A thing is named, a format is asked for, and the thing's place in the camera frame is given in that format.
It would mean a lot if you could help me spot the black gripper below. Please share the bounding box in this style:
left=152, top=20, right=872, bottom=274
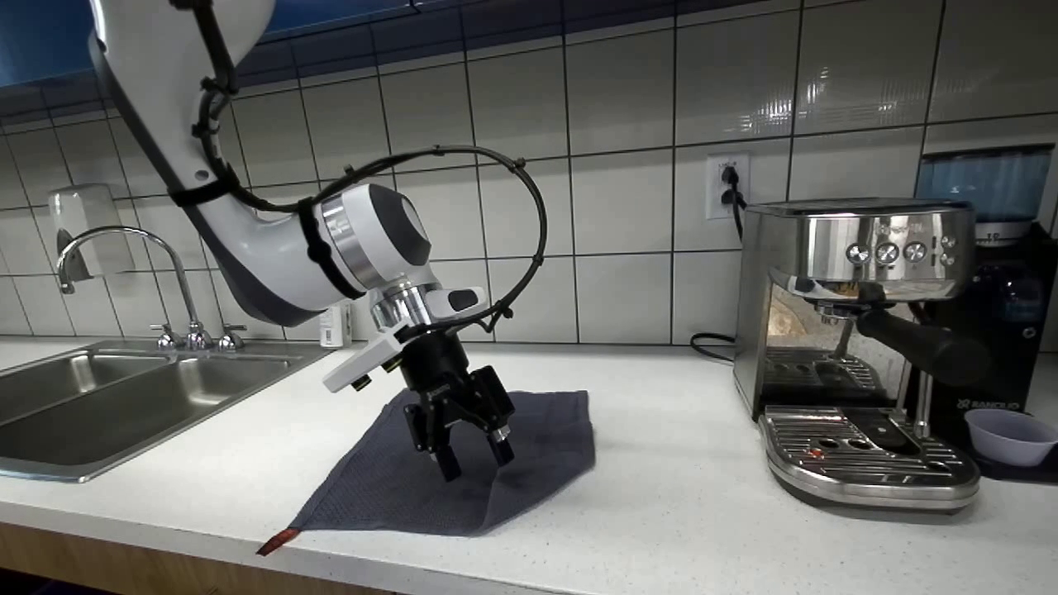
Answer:
left=401, top=335, right=517, bottom=482

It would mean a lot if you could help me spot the grey towel with red tag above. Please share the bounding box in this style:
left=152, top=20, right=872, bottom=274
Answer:
left=258, top=389, right=595, bottom=556

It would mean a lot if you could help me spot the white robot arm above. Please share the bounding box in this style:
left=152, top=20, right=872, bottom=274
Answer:
left=90, top=0, right=514, bottom=475

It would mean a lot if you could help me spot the clear soap pump bottle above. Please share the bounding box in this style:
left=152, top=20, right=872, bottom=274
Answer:
left=319, top=304, right=349, bottom=346

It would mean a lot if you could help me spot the chrome kitchen faucet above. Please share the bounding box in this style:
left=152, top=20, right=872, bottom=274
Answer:
left=54, top=222, right=252, bottom=355

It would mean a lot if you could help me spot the stainless steel espresso machine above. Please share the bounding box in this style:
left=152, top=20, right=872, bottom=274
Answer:
left=735, top=199, right=990, bottom=512

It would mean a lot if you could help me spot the stainless steel sink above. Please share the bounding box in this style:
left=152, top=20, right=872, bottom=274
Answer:
left=0, top=343, right=319, bottom=482

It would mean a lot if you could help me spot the small purple cup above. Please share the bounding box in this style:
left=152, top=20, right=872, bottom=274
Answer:
left=967, top=406, right=1058, bottom=468

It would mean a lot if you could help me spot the black coffee grinder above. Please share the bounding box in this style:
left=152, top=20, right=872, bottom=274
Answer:
left=916, top=142, right=1056, bottom=482

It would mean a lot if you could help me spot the white wall power outlet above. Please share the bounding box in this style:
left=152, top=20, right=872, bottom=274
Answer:
left=704, top=156, right=752, bottom=218

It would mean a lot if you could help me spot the black power cable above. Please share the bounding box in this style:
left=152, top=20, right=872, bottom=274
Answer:
left=687, top=163, right=755, bottom=365

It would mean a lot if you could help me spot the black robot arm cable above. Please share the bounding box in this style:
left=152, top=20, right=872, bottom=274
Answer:
left=169, top=0, right=552, bottom=342

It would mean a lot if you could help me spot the clear wall soap dispenser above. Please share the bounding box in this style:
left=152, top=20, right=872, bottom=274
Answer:
left=51, top=185, right=136, bottom=281

